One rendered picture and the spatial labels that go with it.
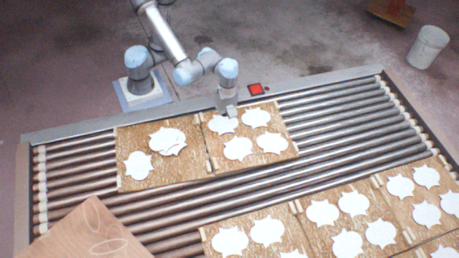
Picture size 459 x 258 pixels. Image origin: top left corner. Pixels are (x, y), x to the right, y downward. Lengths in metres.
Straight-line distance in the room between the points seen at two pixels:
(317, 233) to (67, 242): 0.97
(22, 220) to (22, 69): 2.29
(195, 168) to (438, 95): 2.88
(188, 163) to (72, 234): 0.56
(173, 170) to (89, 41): 2.43
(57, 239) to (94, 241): 0.14
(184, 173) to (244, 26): 2.54
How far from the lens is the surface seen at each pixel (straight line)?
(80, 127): 1.78
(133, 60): 1.72
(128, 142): 1.64
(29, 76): 3.57
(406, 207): 1.71
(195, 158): 1.56
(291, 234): 1.45
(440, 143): 2.01
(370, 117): 1.95
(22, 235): 1.56
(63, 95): 3.27
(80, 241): 1.36
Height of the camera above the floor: 2.27
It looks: 54 degrees down
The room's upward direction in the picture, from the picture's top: 7 degrees clockwise
